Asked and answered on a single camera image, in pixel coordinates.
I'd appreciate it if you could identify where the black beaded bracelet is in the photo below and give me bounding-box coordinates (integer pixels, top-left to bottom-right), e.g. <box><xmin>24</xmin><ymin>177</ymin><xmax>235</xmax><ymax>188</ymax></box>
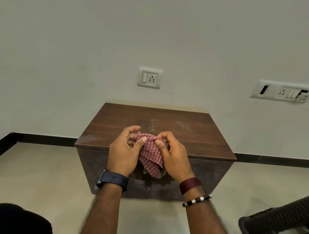
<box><xmin>182</xmin><ymin>194</ymin><xmax>212</xmax><ymax>208</ymax></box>

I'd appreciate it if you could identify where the dark blue wristwatch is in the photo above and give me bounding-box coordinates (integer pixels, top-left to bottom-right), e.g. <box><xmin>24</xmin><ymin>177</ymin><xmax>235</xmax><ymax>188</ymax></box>
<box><xmin>96</xmin><ymin>169</ymin><xmax>130</xmax><ymax>193</ymax></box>

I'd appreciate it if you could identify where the brown wooden cabinet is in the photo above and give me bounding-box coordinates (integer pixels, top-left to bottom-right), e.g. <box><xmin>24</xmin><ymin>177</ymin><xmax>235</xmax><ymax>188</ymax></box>
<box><xmin>74</xmin><ymin>103</ymin><xmax>237</xmax><ymax>202</ymax></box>

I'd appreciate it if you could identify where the maroon thread wristband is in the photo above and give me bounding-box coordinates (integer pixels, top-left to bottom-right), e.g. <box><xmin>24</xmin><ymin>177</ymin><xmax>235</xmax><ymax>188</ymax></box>
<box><xmin>179</xmin><ymin>177</ymin><xmax>203</xmax><ymax>195</ymax></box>

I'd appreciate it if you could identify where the white single wall socket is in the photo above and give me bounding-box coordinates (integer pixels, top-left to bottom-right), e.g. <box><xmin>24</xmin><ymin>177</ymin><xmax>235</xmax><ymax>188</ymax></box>
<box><xmin>137</xmin><ymin>67</ymin><xmax>163</xmax><ymax>90</ymax></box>

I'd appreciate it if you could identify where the person's left hand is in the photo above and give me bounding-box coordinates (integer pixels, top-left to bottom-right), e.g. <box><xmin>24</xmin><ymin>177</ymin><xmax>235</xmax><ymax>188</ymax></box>
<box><xmin>107</xmin><ymin>125</ymin><xmax>148</xmax><ymax>177</ymax></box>

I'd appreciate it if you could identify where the white wide wall switchboard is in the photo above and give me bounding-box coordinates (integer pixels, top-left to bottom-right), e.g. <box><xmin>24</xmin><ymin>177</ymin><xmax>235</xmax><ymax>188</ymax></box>
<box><xmin>250</xmin><ymin>80</ymin><xmax>309</xmax><ymax>104</ymax></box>

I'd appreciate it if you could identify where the black wicker chair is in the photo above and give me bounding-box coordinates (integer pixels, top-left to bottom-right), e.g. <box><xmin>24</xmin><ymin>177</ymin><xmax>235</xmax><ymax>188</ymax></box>
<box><xmin>238</xmin><ymin>196</ymin><xmax>309</xmax><ymax>234</ymax></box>

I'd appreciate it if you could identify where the red checkered cloth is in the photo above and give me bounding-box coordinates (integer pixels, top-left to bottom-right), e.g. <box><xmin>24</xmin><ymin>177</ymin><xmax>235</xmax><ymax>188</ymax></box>
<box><xmin>133</xmin><ymin>132</ymin><xmax>169</xmax><ymax>179</ymax></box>

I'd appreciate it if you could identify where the person's dark clothed knee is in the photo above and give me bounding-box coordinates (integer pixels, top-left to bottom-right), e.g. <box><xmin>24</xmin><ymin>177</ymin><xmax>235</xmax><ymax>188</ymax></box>
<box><xmin>0</xmin><ymin>203</ymin><xmax>53</xmax><ymax>234</ymax></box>

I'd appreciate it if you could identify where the person's left forearm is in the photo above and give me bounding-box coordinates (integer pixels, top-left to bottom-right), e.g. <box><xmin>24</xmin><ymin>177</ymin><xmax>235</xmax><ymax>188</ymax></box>
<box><xmin>80</xmin><ymin>182</ymin><xmax>126</xmax><ymax>234</ymax></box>

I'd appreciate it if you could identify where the person's right forearm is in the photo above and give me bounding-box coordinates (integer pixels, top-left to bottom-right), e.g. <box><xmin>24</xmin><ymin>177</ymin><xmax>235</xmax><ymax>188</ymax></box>
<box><xmin>182</xmin><ymin>186</ymin><xmax>228</xmax><ymax>234</ymax></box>

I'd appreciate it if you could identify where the person's right hand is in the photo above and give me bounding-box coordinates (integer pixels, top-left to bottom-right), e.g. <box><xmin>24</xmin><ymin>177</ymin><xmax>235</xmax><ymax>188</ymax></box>
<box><xmin>155</xmin><ymin>131</ymin><xmax>195</xmax><ymax>185</ymax></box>

